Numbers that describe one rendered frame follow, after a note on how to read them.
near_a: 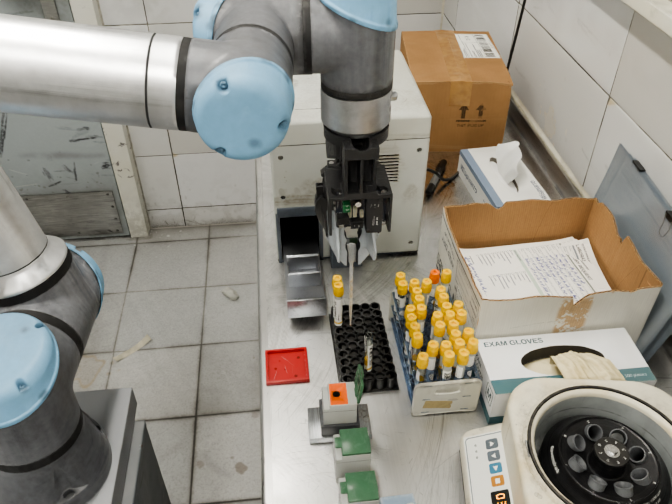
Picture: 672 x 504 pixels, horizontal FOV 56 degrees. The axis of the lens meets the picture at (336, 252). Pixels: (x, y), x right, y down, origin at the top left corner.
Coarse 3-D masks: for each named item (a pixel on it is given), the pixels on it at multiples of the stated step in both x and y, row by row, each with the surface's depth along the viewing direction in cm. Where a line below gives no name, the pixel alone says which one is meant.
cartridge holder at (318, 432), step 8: (320, 400) 93; (312, 408) 95; (320, 408) 92; (360, 408) 95; (312, 416) 94; (320, 416) 91; (360, 416) 94; (368, 416) 94; (312, 424) 93; (320, 424) 92; (328, 424) 90; (336, 424) 90; (344, 424) 90; (352, 424) 90; (360, 424) 93; (368, 424) 93; (312, 432) 92; (320, 432) 92; (328, 432) 90; (336, 432) 91; (368, 432) 92; (312, 440) 91; (320, 440) 91; (328, 440) 91
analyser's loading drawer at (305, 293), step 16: (288, 240) 121; (304, 240) 121; (288, 256) 113; (304, 256) 113; (288, 272) 112; (304, 272) 109; (320, 272) 114; (288, 288) 111; (304, 288) 111; (320, 288) 111; (288, 304) 106; (304, 304) 107; (320, 304) 107
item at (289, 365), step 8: (272, 352) 104; (280, 352) 105; (288, 352) 105; (296, 352) 105; (304, 352) 104; (272, 360) 103; (280, 360) 103; (288, 360) 103; (296, 360) 103; (304, 360) 103; (272, 368) 102; (280, 368) 102; (288, 368) 102; (296, 368) 102; (304, 368) 102; (272, 376) 101; (280, 376) 101; (288, 376) 101; (296, 376) 101; (304, 376) 101; (272, 384) 100; (280, 384) 100
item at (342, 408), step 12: (336, 384) 90; (348, 384) 90; (324, 396) 90; (336, 396) 90; (348, 396) 89; (324, 408) 88; (336, 408) 88; (348, 408) 88; (324, 420) 89; (336, 420) 90; (348, 420) 90
